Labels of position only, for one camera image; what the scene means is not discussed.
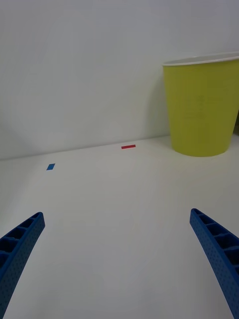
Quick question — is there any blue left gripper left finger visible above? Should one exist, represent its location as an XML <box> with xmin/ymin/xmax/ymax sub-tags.
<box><xmin>0</xmin><ymin>211</ymin><xmax>45</xmax><ymax>319</ymax></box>

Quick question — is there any yellow-green plastic bin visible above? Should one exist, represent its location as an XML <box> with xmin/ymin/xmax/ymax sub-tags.
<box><xmin>162</xmin><ymin>51</ymin><xmax>239</xmax><ymax>158</ymax></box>

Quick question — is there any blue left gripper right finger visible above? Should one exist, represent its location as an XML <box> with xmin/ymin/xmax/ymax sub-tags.
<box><xmin>190</xmin><ymin>208</ymin><xmax>239</xmax><ymax>319</ymax></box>

